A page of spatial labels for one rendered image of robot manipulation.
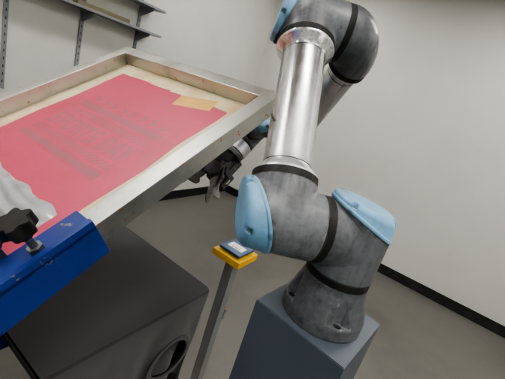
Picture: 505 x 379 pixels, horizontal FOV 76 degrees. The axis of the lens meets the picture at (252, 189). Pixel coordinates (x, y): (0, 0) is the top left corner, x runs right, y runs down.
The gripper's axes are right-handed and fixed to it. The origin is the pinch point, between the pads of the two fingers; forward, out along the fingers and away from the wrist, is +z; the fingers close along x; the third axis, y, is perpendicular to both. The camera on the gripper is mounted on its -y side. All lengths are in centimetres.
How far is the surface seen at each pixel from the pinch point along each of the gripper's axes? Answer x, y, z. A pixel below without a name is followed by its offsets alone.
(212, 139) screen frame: -29.2, -33.3, -3.9
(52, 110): 15.2, -38.2, 10.7
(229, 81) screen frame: -13.1, -28.9, -22.1
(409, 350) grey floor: -60, 235, -44
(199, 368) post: -6, 72, 47
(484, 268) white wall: -77, 292, -166
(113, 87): 15.0, -33.2, -4.6
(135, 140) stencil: -12.8, -33.8, 4.6
